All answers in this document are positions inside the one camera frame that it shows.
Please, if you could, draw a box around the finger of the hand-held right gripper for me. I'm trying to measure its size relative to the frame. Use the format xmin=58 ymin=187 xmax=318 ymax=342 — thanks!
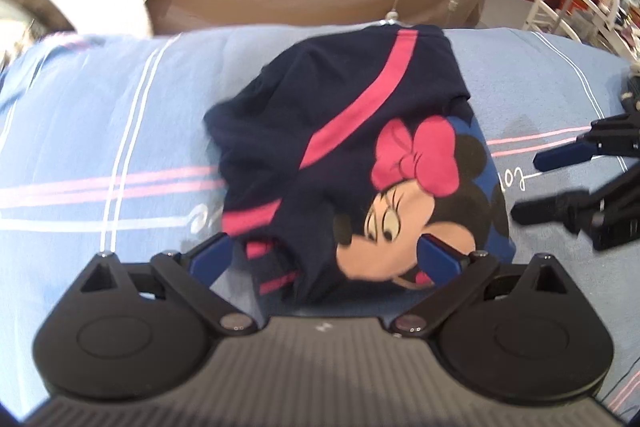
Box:
xmin=512 ymin=167 xmax=640 ymax=252
xmin=533 ymin=111 xmax=640 ymax=172

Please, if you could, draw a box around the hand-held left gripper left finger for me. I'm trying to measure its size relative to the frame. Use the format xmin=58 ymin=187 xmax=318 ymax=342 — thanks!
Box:
xmin=80 ymin=232 xmax=255 ymax=338

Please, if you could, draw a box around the navy cartoon print shirt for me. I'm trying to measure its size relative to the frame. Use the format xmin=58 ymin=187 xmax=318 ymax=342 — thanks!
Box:
xmin=202 ymin=23 xmax=517 ymax=306

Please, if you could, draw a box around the light blue striped blanket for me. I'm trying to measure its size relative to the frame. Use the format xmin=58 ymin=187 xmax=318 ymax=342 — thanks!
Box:
xmin=0 ymin=24 xmax=640 ymax=427

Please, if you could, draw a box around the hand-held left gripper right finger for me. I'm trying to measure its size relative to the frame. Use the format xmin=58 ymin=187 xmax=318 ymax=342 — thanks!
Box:
xmin=392 ymin=233 xmax=569 ymax=338

